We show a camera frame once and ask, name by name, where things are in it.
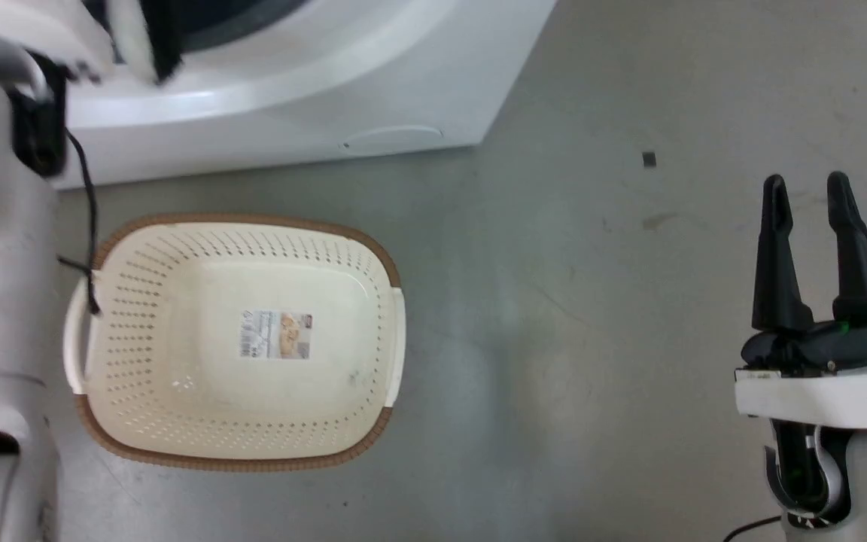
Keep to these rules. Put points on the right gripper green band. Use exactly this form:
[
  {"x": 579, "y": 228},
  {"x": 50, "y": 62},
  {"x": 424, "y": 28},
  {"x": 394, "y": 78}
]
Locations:
[{"x": 825, "y": 376}]

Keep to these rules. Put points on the washing machine filter flap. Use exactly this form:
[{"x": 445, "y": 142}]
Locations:
[{"x": 392, "y": 137}]

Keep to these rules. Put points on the white washing machine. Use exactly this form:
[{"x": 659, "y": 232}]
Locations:
[{"x": 373, "y": 83}]

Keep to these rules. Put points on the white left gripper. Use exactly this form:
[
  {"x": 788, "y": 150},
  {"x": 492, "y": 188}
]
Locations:
[{"x": 19, "y": 30}]

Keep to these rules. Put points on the paper label sticker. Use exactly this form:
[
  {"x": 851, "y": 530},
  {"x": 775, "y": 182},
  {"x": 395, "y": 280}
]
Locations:
[{"x": 277, "y": 335}]

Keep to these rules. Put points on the cream plastic laundry basket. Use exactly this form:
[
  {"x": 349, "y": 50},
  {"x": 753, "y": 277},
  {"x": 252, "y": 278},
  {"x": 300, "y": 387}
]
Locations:
[{"x": 200, "y": 399}]

